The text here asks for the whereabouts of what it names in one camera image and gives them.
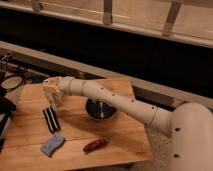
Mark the round black ring light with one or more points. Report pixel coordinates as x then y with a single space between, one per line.
12 82

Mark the red brown sausage toy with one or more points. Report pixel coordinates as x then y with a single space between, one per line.
95 145

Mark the dark blue bowl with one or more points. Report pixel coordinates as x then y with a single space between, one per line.
99 110

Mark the black white striped bottle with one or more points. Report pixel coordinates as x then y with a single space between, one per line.
51 119

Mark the black stand equipment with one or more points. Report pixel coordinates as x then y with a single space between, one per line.
6 105

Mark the wooden cutting board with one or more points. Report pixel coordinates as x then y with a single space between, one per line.
88 142

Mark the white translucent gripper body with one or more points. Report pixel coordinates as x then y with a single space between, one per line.
52 91

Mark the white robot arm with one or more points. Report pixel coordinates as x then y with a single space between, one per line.
190 125

